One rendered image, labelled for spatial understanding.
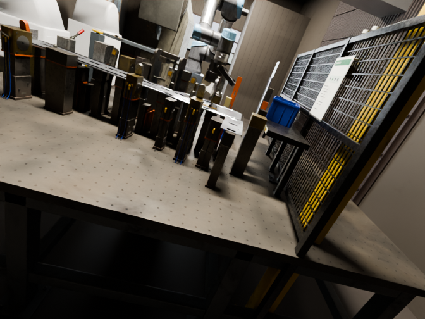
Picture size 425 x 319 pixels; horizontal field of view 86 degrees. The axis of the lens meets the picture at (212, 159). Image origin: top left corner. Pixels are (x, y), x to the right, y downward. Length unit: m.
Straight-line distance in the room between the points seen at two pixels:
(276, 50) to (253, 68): 0.72
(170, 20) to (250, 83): 2.55
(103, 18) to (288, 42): 4.43
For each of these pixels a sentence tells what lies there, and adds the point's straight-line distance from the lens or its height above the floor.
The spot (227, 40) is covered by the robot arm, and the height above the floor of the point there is 1.35.
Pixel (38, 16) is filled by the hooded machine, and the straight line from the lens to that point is 3.73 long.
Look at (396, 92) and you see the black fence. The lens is 0.85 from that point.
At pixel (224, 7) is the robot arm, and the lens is 1.72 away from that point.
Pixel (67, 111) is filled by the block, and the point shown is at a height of 0.72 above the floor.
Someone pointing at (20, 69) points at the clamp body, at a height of 0.86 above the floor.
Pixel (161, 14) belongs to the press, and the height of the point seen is 1.74.
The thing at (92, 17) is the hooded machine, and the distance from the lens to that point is 5.02.
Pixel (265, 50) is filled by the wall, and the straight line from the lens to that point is 6.87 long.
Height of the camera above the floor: 1.25
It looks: 22 degrees down
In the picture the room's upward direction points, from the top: 20 degrees clockwise
